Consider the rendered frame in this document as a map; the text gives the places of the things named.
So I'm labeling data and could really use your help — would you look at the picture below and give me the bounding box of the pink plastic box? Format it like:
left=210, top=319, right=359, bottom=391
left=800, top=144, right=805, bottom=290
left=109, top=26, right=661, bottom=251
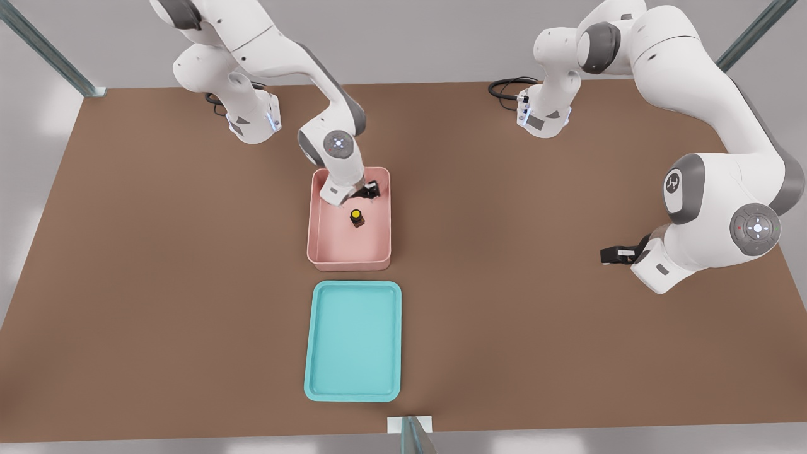
left=307, top=167, right=392, bottom=272

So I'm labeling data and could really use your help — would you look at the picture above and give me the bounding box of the pale blue-green tray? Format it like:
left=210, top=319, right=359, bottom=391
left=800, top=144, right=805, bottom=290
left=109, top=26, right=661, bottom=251
left=304, top=281, right=402, bottom=403

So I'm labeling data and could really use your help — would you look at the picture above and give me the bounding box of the black cable loop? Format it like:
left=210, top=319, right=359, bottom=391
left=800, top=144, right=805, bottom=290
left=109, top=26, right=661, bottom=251
left=488, top=77, right=540, bottom=112
left=205, top=82, right=267, bottom=117

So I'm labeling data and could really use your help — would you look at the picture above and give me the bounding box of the silver frame post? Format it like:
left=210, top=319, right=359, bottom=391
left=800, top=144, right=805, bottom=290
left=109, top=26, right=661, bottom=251
left=716, top=0, right=799, bottom=73
left=0, top=0, right=107, bottom=98
left=386, top=416, right=437, bottom=454

